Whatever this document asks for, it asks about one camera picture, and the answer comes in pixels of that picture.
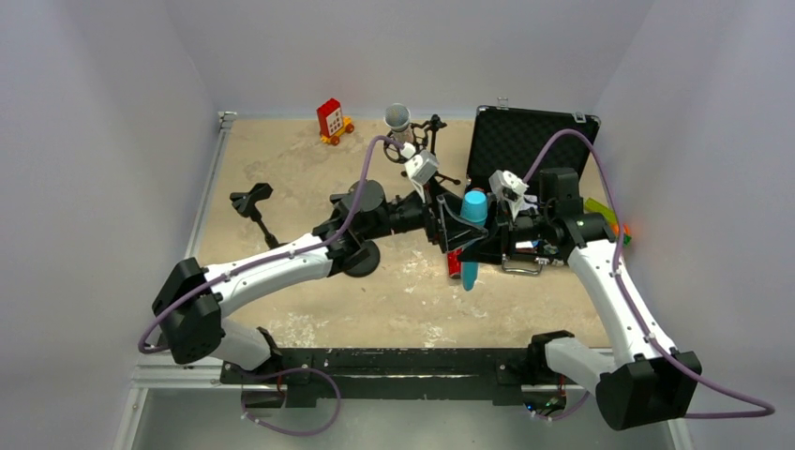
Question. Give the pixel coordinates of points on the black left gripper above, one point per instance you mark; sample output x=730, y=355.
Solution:
x=432, y=220

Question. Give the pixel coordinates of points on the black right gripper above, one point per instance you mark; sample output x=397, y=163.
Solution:
x=499, y=234

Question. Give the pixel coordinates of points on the rhinestone silver microphone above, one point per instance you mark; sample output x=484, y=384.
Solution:
x=398, y=118

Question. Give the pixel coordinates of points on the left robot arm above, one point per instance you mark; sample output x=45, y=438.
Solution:
x=194, y=305

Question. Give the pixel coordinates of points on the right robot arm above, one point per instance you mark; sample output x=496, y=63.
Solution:
x=646, y=379

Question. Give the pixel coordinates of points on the red glitter microphone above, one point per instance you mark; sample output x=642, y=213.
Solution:
x=453, y=264

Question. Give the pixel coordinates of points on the black poker chip case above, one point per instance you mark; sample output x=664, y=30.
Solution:
x=548, y=151

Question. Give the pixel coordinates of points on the green orange toy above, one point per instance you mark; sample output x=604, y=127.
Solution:
x=591, y=205

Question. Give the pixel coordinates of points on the red toy block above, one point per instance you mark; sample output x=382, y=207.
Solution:
x=333, y=124

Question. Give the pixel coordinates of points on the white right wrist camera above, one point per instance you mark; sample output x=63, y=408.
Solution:
x=509, y=191

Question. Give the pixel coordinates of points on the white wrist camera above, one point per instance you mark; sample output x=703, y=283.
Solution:
x=420, y=168
x=509, y=191

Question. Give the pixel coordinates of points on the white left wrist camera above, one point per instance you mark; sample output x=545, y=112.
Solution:
x=420, y=168

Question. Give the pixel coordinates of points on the black tripod shock mount stand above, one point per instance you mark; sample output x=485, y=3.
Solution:
x=424, y=137

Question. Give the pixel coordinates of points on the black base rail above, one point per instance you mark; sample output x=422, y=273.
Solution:
x=501, y=376

